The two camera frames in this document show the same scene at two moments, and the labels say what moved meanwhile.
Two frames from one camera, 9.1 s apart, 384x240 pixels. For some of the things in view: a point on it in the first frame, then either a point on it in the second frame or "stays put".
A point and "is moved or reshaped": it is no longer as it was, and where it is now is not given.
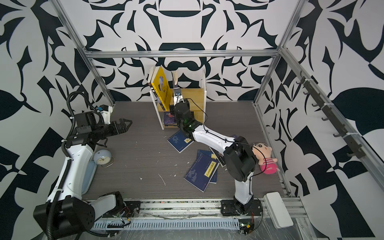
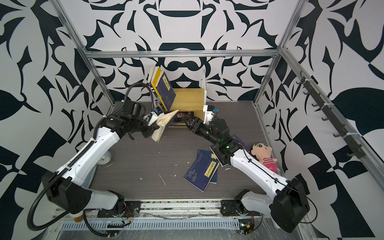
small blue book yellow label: (180, 141) → (162, 120)
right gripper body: (174, 109) → (207, 131)
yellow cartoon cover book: (159, 83) stays put
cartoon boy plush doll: (262, 152) stays put
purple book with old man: (169, 118) is moved or reshaped
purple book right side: (220, 157) stays put
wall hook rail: (356, 148) stays put
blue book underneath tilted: (211, 155) stays put
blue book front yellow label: (175, 78) → (165, 91)
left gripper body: (106, 131) → (141, 127)
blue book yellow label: (201, 172) stays put
